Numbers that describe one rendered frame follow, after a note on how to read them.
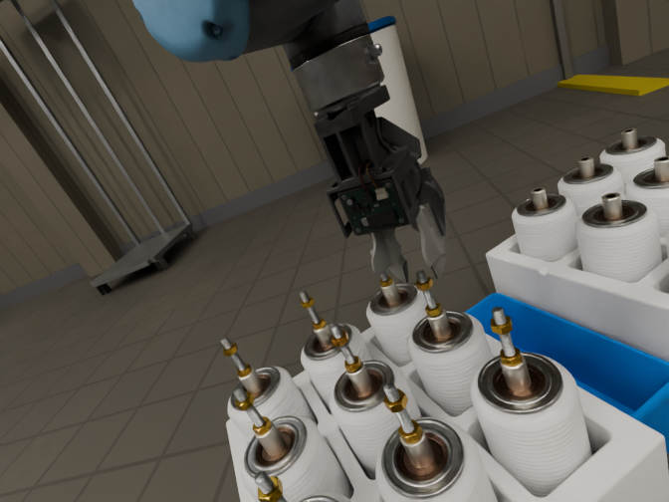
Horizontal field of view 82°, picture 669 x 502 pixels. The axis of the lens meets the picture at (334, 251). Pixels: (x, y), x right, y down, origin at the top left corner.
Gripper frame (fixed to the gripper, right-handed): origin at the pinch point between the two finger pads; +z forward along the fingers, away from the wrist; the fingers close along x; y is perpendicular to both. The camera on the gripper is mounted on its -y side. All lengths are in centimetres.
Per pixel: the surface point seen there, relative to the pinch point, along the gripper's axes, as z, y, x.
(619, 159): 10, -43, 26
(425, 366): 10.7, 5.0, -1.8
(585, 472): 16.5, 12.6, 12.8
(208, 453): 34, 6, -57
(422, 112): 17, -226, -49
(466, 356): 10.1, 4.2, 3.1
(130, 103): -65, -170, -221
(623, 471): 16.5, 12.1, 15.6
